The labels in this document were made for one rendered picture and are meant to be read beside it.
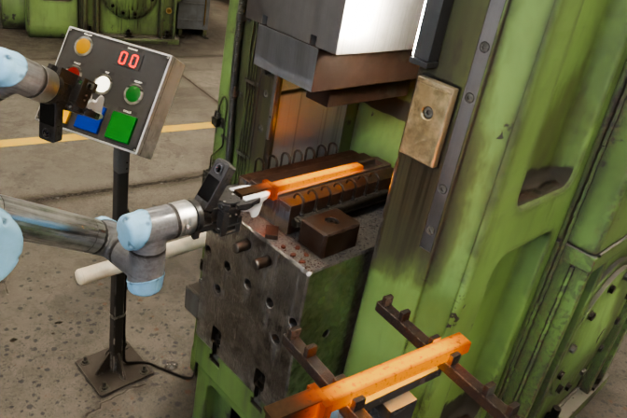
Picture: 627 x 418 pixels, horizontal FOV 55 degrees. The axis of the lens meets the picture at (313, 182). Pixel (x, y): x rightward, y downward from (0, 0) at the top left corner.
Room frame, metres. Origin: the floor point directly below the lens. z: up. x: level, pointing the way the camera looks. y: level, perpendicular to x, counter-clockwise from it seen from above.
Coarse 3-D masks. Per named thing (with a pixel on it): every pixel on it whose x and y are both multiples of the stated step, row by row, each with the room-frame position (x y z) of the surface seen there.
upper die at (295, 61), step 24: (264, 24) 1.36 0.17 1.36; (264, 48) 1.34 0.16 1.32; (288, 48) 1.29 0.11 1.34; (312, 48) 1.24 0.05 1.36; (288, 72) 1.28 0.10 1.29; (312, 72) 1.23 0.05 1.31; (336, 72) 1.28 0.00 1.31; (360, 72) 1.34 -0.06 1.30; (384, 72) 1.40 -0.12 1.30; (408, 72) 1.47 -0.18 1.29
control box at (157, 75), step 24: (72, 48) 1.61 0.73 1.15; (96, 48) 1.60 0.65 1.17; (120, 48) 1.58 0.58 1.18; (144, 48) 1.57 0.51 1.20; (96, 72) 1.56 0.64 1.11; (120, 72) 1.55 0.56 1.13; (144, 72) 1.53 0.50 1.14; (168, 72) 1.53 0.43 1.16; (96, 96) 1.52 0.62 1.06; (120, 96) 1.51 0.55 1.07; (144, 96) 1.50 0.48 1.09; (168, 96) 1.54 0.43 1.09; (72, 120) 1.49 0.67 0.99; (144, 120) 1.46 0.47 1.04; (120, 144) 1.44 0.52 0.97; (144, 144) 1.44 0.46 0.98
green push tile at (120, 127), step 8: (112, 120) 1.47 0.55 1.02; (120, 120) 1.46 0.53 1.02; (128, 120) 1.46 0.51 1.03; (136, 120) 1.46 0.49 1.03; (112, 128) 1.46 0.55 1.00; (120, 128) 1.45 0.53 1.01; (128, 128) 1.45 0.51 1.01; (104, 136) 1.45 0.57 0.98; (112, 136) 1.44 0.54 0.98; (120, 136) 1.44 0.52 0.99; (128, 136) 1.44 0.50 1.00; (128, 144) 1.43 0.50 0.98
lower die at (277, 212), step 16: (304, 160) 1.53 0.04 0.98; (320, 160) 1.55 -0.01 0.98; (336, 160) 1.55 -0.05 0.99; (352, 160) 1.57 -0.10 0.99; (384, 160) 1.59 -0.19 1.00; (240, 176) 1.36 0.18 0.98; (256, 176) 1.37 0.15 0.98; (272, 176) 1.37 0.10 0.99; (288, 176) 1.39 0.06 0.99; (336, 176) 1.42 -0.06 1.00; (352, 176) 1.45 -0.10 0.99; (368, 176) 1.47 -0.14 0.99; (384, 176) 1.49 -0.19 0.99; (288, 192) 1.29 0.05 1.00; (304, 192) 1.31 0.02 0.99; (320, 192) 1.33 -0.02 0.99; (336, 192) 1.34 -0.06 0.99; (352, 192) 1.39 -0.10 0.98; (368, 192) 1.43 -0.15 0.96; (272, 208) 1.27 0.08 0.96; (288, 208) 1.23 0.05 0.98; (304, 208) 1.26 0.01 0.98; (320, 208) 1.30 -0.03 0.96; (272, 224) 1.26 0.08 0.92; (288, 224) 1.23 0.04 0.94
